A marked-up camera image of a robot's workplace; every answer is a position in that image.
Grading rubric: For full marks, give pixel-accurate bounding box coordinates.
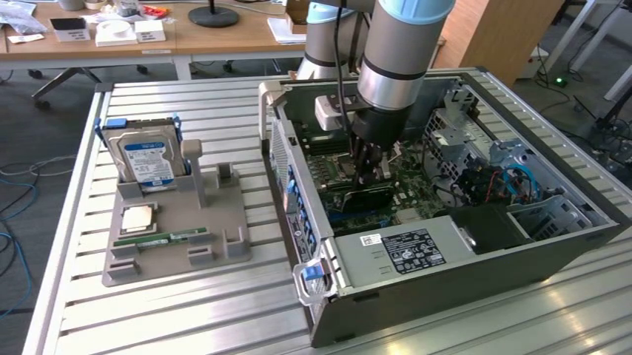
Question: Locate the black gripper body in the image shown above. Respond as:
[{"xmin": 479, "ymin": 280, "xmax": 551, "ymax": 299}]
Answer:
[{"xmin": 350, "ymin": 106, "xmax": 410, "ymax": 149}]

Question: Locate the black Nvidia graphics card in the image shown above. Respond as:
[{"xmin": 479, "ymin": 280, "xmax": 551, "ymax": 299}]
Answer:
[{"xmin": 335, "ymin": 186, "xmax": 396, "ymax": 214}]

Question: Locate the CPU socket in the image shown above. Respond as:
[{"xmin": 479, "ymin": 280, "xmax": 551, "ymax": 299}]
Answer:
[{"xmin": 335, "ymin": 152, "xmax": 355, "ymax": 182}]

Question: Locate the green motherboard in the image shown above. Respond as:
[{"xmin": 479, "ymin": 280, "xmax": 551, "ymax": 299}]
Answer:
[{"xmin": 295, "ymin": 129, "xmax": 450, "ymax": 237}]

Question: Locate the blue expansion slot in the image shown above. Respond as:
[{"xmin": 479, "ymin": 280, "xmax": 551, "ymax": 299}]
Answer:
[{"xmin": 326, "ymin": 206, "xmax": 382, "ymax": 220}]

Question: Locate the metal drive cage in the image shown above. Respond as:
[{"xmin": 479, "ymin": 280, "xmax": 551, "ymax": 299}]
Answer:
[{"xmin": 418, "ymin": 85, "xmax": 497, "ymax": 186}]

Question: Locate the grey power supply unit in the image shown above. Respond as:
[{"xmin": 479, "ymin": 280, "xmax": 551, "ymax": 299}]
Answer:
[{"xmin": 332, "ymin": 216, "xmax": 478, "ymax": 289}]

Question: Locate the white paper stack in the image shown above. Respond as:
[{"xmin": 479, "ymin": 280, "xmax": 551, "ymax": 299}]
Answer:
[{"xmin": 267, "ymin": 16, "xmax": 310, "ymax": 45}]

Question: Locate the brown cardboard box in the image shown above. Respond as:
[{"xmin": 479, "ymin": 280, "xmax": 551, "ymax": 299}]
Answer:
[{"xmin": 284, "ymin": 0, "xmax": 311, "ymax": 27}]

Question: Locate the white box with red button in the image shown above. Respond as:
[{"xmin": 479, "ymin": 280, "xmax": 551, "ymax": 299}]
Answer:
[{"xmin": 525, "ymin": 47, "xmax": 550, "ymax": 81}]

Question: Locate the open grey PC case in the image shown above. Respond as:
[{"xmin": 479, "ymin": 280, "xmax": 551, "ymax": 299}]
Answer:
[{"xmin": 259, "ymin": 66, "xmax": 621, "ymax": 348}]

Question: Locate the metal disk bay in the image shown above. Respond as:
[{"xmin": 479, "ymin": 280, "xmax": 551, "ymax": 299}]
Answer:
[{"xmin": 506, "ymin": 195, "xmax": 593, "ymax": 241}]

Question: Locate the grey plastic parts rack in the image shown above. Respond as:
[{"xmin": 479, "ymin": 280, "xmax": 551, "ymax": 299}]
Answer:
[{"xmin": 100, "ymin": 138, "xmax": 255, "ymax": 288}]

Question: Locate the wooden desk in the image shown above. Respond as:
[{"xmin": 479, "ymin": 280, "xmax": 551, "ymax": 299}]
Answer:
[{"xmin": 0, "ymin": 0, "xmax": 445, "ymax": 81}]

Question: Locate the hard disk in blue carrier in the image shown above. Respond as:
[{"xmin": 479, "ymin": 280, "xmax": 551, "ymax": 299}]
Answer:
[{"xmin": 92, "ymin": 113, "xmax": 184, "ymax": 193}]

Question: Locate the black round lamp base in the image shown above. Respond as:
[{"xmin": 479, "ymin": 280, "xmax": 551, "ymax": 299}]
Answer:
[{"xmin": 187, "ymin": 0, "xmax": 240, "ymax": 27}]

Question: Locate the silver CPU chip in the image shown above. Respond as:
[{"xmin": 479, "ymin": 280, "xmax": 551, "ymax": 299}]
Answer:
[{"xmin": 120, "ymin": 205, "xmax": 155, "ymax": 236}]

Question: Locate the small white box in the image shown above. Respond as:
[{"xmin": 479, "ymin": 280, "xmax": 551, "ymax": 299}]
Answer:
[{"xmin": 133, "ymin": 20, "xmax": 167, "ymax": 44}]

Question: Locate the white box with tape roll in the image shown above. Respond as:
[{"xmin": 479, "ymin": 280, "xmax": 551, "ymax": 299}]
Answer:
[{"xmin": 94, "ymin": 20, "xmax": 137, "ymax": 47}]

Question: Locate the black chair base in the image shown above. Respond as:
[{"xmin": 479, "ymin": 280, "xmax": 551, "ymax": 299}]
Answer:
[{"xmin": 28, "ymin": 65, "xmax": 149, "ymax": 111}]

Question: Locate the white box with black top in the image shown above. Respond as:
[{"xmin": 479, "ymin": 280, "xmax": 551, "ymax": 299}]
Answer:
[{"xmin": 48, "ymin": 17, "xmax": 92, "ymax": 42}]

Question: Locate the clear plastic bag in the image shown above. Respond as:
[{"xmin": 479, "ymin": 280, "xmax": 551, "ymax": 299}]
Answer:
[{"xmin": 0, "ymin": 0, "xmax": 48, "ymax": 34}]

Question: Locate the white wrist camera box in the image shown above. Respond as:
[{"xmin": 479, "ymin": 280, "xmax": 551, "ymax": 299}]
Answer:
[{"xmin": 314, "ymin": 95, "xmax": 366, "ymax": 131}]

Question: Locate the black camera cable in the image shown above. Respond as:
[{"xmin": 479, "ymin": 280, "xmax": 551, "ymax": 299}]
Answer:
[{"xmin": 332, "ymin": 0, "xmax": 354, "ymax": 130}]

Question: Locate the red wire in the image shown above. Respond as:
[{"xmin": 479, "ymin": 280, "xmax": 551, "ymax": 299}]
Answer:
[{"xmin": 482, "ymin": 168, "xmax": 495, "ymax": 203}]

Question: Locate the blue wire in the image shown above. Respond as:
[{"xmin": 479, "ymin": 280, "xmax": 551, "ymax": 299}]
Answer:
[{"xmin": 506, "ymin": 162, "xmax": 545, "ymax": 203}]

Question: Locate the black stand with cables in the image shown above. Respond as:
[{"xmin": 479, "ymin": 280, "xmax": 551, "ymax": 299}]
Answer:
[{"xmin": 571, "ymin": 94, "xmax": 632, "ymax": 175}]

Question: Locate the grey floor cable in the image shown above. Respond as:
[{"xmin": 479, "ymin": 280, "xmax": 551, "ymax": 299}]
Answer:
[{"xmin": 0, "ymin": 155, "xmax": 77, "ymax": 178}]

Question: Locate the blue floor cable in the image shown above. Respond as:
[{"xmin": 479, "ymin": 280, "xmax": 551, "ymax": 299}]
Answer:
[{"xmin": 0, "ymin": 176, "xmax": 40, "ymax": 319}]

